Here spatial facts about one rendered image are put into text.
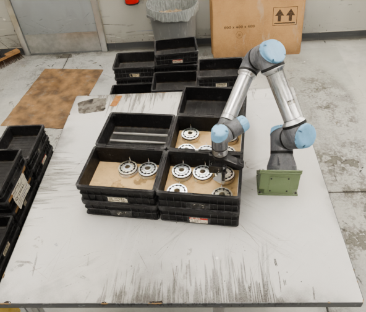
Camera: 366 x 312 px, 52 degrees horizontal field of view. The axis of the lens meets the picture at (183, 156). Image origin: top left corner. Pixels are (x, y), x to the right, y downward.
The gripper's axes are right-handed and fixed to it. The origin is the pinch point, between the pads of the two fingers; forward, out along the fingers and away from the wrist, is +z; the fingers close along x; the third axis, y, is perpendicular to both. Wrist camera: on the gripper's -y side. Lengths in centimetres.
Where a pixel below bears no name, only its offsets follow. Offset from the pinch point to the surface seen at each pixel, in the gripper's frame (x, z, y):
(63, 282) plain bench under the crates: 57, 9, 69
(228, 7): -284, 63, 17
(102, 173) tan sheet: -1, 2, 65
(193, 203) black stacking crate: 17.8, -2.5, 13.2
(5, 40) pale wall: -265, 94, 295
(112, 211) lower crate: 19, 9, 56
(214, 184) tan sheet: 2.5, 2.2, 5.1
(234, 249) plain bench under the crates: 31.7, 12.1, -6.7
